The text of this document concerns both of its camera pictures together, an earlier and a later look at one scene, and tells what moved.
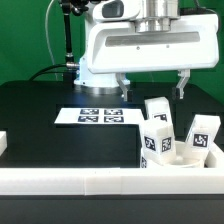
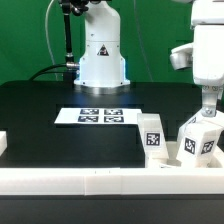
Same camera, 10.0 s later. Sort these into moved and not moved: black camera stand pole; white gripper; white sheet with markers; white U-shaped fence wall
Moved: white gripper
Not moved: black camera stand pole; white sheet with markers; white U-shaped fence wall
